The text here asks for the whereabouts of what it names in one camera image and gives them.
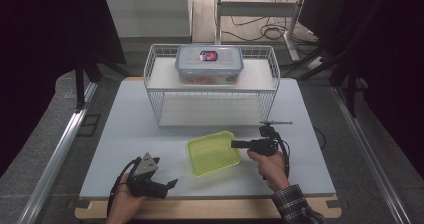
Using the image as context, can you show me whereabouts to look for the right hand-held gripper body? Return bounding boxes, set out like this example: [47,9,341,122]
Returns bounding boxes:
[247,120,294,157]

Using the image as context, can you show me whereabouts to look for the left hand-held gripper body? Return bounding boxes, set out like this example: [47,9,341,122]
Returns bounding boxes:
[125,152,169,200]

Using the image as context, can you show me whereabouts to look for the green lidded plastic container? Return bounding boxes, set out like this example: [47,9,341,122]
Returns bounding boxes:
[185,130,242,177]

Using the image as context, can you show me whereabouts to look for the white wire rack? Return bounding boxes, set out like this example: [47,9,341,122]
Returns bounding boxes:
[143,43,282,128]

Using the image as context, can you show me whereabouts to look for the clear container with blue-rimmed lid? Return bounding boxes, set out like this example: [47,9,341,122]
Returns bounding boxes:
[174,44,245,86]

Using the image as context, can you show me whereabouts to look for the person's right hand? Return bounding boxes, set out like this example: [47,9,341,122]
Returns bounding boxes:
[246,149,292,192]

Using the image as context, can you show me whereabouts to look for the person's left hand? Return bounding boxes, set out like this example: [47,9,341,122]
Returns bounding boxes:
[106,173,148,224]

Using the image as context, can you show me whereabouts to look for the black stand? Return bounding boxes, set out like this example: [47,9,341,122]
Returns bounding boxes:
[74,50,103,114]
[329,60,359,119]

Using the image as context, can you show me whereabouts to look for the dark curtain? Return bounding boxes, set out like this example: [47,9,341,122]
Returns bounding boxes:
[0,0,128,178]
[299,0,424,182]

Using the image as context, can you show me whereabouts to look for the white cabinet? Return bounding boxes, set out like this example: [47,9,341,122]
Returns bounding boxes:
[102,0,195,39]

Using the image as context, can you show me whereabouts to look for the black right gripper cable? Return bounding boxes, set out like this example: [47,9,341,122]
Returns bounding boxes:
[263,130,291,180]

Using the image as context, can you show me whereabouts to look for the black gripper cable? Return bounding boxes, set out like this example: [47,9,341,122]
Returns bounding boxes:
[263,130,291,180]
[106,156,143,217]

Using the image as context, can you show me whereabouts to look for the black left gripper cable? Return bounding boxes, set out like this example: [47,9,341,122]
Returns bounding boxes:
[106,156,143,217]

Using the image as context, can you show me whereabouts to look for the thin black cable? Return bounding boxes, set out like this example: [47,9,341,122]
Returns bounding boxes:
[312,126,327,151]

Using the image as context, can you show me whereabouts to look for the aluminium rail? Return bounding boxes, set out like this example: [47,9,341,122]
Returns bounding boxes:
[17,82,100,224]
[330,84,414,224]

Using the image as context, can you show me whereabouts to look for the black floor cables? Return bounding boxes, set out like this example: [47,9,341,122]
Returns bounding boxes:
[220,0,319,46]

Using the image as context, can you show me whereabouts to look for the white metal desk frame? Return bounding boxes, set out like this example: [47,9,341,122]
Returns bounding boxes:
[214,0,308,62]

